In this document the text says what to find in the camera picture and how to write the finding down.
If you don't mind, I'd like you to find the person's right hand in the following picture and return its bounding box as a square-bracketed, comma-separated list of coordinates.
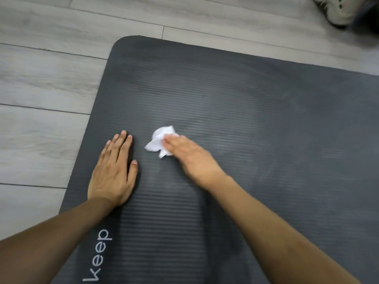
[162, 134, 227, 191]

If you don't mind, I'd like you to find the person's left hand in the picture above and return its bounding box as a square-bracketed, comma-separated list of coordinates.
[87, 130, 139, 207]

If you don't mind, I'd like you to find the white wipe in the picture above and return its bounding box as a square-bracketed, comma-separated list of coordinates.
[144, 125, 180, 159]

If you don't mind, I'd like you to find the dark grey yoga mat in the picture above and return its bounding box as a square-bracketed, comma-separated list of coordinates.
[52, 35, 379, 284]

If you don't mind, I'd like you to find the person's right forearm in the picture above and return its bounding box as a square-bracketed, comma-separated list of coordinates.
[207, 174, 362, 284]

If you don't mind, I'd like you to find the person's left forearm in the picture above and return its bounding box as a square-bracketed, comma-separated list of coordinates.
[0, 197, 116, 284]

